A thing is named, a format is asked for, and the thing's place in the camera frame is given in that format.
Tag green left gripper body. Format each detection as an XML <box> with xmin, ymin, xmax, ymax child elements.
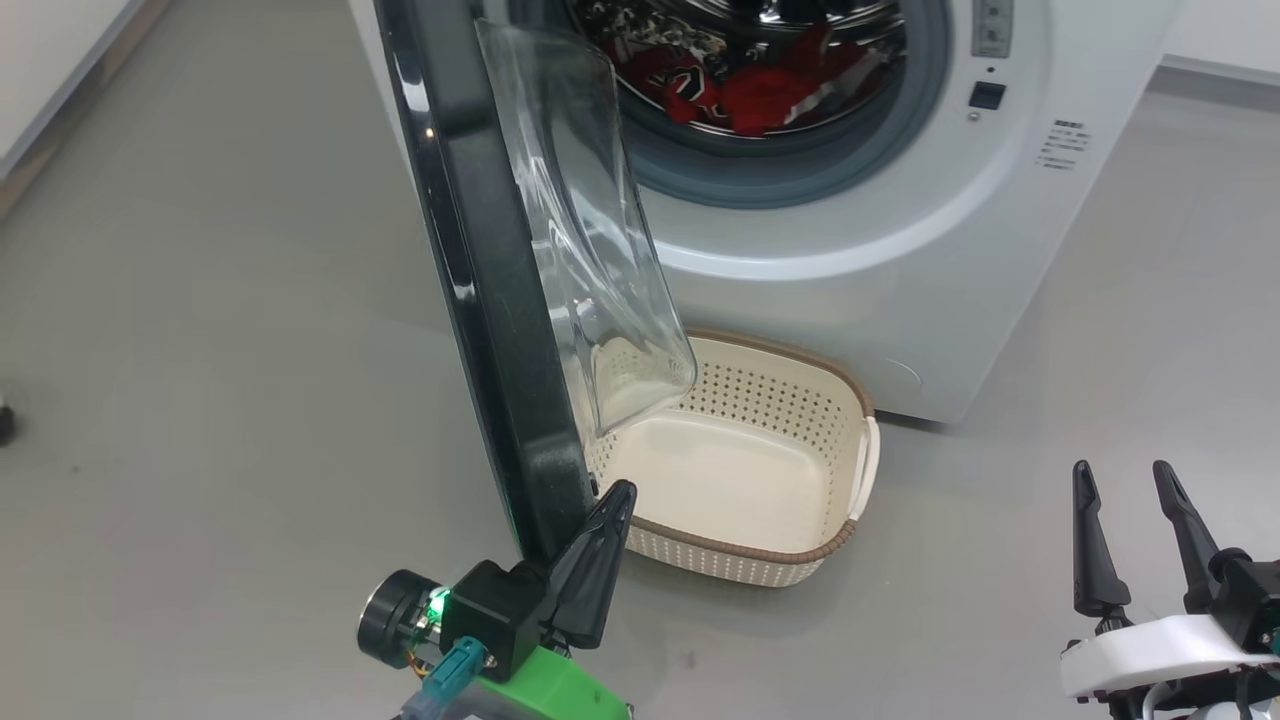
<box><xmin>400</xmin><ymin>645</ymin><xmax>633</xmax><ymax>720</ymax></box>

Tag cream perforated laundry basket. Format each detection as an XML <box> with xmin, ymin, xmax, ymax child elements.
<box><xmin>585</xmin><ymin>328</ymin><xmax>883</xmax><ymax>589</ymax></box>

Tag white partition panel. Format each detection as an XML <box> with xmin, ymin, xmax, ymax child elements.
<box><xmin>1160</xmin><ymin>0</ymin><xmax>1280</xmax><ymax>89</ymax></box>
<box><xmin>0</xmin><ymin>0</ymin><xmax>173</xmax><ymax>223</ymax></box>

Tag black round glass washer door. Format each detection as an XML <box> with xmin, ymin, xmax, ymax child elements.
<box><xmin>372</xmin><ymin>0</ymin><xmax>699</xmax><ymax>563</ymax></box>

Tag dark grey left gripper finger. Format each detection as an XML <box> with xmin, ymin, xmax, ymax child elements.
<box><xmin>545</xmin><ymin>480</ymin><xmax>638</xmax><ymax>649</ymax></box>

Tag white front-load washing machine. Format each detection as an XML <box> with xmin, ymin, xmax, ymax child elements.
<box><xmin>345</xmin><ymin>0</ymin><xmax>1186</xmax><ymax>426</ymax></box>

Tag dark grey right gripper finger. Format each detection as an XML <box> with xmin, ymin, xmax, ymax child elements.
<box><xmin>1153</xmin><ymin>460</ymin><xmax>1223</xmax><ymax>613</ymax></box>
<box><xmin>1072</xmin><ymin>460</ymin><xmax>1131</xmax><ymax>619</ymax></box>

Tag teal camera cable connector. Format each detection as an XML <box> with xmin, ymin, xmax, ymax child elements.
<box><xmin>405</xmin><ymin>643</ymin><xmax>488</xmax><ymax>720</ymax></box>

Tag grey caution sticker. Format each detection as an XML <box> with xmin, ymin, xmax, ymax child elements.
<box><xmin>972</xmin><ymin>0</ymin><xmax>1014</xmax><ymax>59</ymax></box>

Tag red jersey with white trim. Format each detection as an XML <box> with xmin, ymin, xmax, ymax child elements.
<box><xmin>600</xmin><ymin>20</ymin><xmax>906</xmax><ymax>131</ymax></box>

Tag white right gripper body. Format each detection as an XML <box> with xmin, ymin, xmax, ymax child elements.
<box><xmin>1060</xmin><ymin>613</ymin><xmax>1280</xmax><ymax>701</ymax></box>

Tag black cylinder gripper motor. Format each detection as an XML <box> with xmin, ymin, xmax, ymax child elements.
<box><xmin>357</xmin><ymin>569</ymin><xmax>443</xmax><ymax>669</ymax></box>

